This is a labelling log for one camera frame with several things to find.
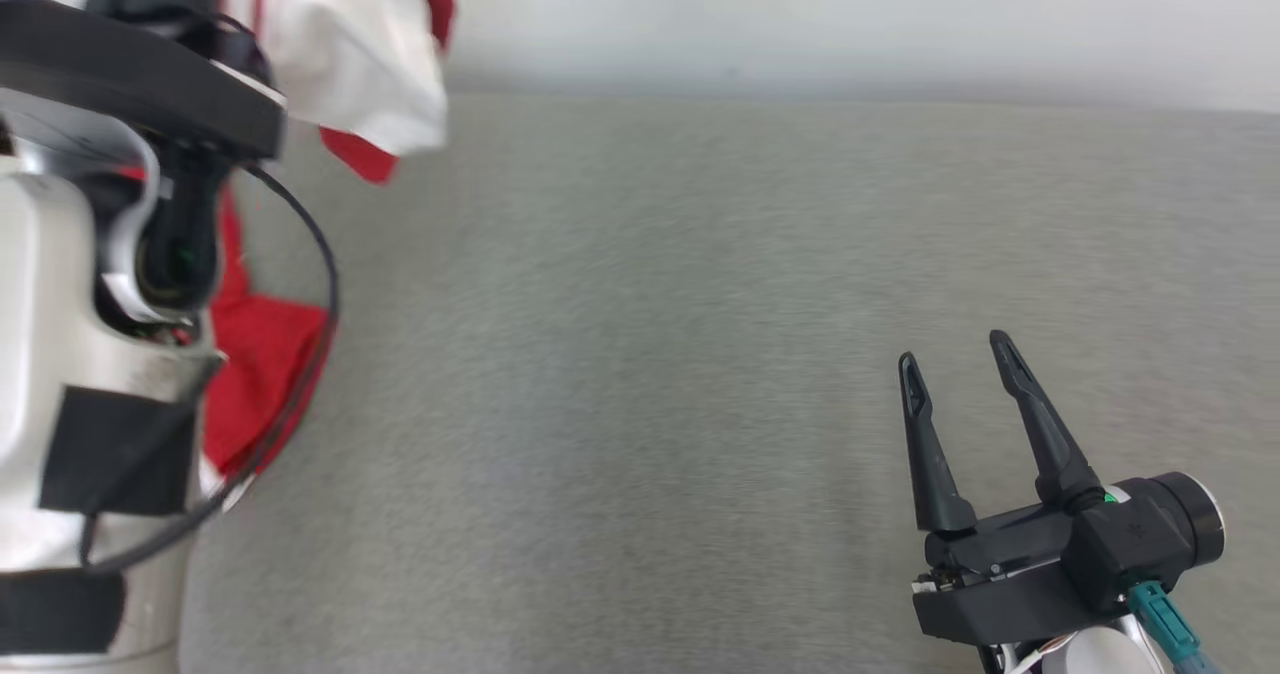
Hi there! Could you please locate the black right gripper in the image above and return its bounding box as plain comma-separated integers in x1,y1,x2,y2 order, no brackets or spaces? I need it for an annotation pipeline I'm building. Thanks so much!
897,330,1102,595

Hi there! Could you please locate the teal cable connector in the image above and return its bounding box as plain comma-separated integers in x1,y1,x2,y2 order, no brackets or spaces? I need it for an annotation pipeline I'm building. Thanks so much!
1128,579,1219,674

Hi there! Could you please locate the thin black cable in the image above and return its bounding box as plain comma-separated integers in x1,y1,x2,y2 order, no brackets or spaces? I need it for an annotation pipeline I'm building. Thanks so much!
80,159,341,575

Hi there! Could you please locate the red white basketball jersey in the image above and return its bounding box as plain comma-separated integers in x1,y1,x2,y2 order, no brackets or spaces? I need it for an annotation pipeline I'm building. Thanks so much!
60,0,457,186

